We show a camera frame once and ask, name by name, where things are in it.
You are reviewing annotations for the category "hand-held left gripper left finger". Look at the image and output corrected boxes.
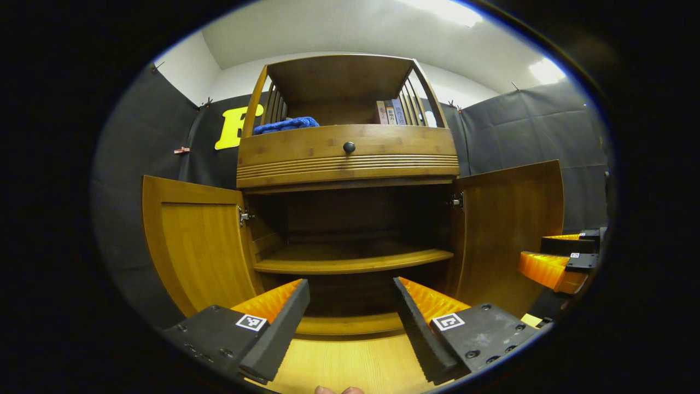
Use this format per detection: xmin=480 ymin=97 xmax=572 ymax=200
xmin=162 ymin=278 xmax=311 ymax=385

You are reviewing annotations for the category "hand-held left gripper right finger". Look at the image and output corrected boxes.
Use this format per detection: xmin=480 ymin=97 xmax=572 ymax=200
xmin=392 ymin=276 xmax=553 ymax=385

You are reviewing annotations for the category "wooden shoe cabinet door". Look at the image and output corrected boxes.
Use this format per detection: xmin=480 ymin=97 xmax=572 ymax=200
xmin=142 ymin=175 xmax=263 ymax=318
xmin=446 ymin=159 xmax=565 ymax=318

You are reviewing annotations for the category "ceiling light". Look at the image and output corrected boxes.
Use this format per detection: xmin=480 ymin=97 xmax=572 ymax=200
xmin=528 ymin=57 xmax=567 ymax=85

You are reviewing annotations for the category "wooden double-door shoe cabinet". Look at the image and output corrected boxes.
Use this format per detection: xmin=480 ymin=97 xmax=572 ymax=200
xmin=142 ymin=54 xmax=565 ymax=335

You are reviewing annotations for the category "wooden ribbed drawer front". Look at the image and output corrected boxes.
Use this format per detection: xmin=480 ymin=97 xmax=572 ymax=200
xmin=236 ymin=124 xmax=460 ymax=189

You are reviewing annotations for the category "blue folded cloth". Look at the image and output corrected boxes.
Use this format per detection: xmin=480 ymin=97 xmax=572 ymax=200
xmin=253 ymin=116 xmax=320 ymax=136

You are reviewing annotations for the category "wooden inner shelf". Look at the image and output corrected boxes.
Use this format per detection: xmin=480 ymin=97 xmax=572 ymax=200
xmin=253 ymin=241 xmax=454 ymax=275

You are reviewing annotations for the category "black backdrop cloth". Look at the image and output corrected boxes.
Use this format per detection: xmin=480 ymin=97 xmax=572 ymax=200
xmin=90 ymin=63 xmax=616 ymax=329

